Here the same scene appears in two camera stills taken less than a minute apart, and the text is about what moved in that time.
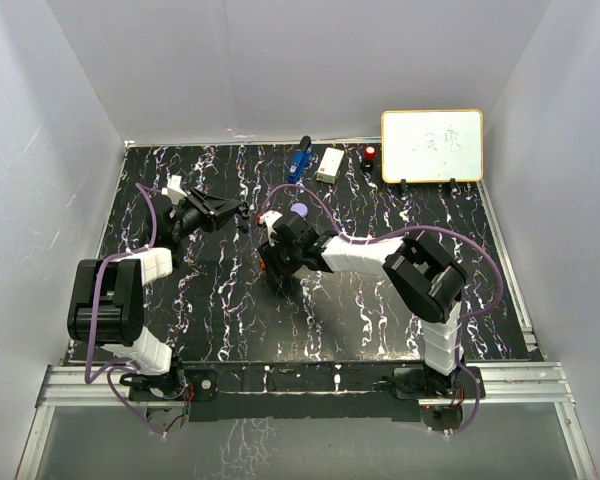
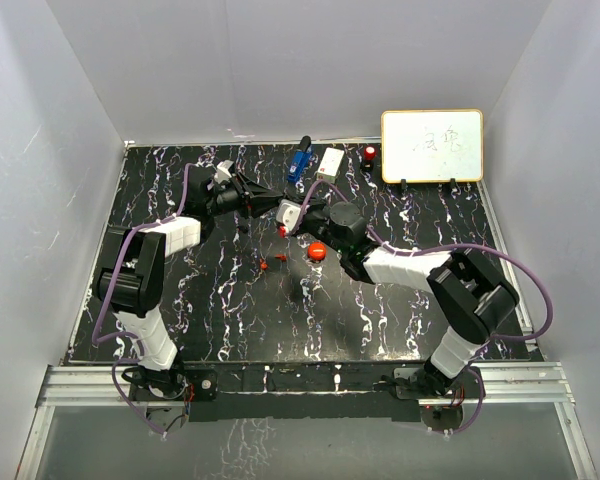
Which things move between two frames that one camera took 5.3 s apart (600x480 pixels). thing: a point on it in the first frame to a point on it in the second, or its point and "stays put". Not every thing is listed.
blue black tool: [300, 160] stays put
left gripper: [214, 211] to [261, 199]
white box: [330, 165] stays put
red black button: [369, 158] stays put
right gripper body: [284, 260] to [319, 222]
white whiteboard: [432, 146] stays put
